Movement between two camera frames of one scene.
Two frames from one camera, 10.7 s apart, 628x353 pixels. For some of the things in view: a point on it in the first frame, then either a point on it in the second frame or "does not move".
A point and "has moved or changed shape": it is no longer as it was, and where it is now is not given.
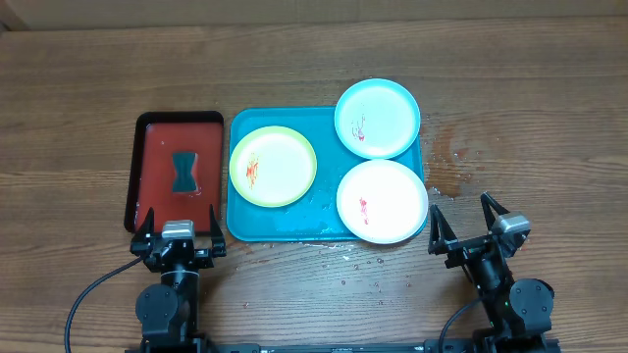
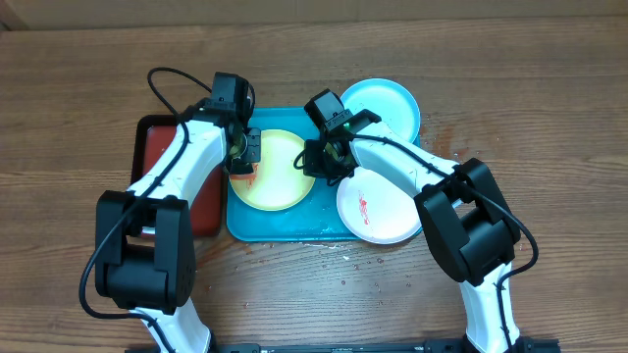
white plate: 382,202 does not move
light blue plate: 377,119 does not move
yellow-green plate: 273,167 does not move
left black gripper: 141,242 to 253,152
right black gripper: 442,240 to 317,169
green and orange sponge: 184,164 has moved or changed shape
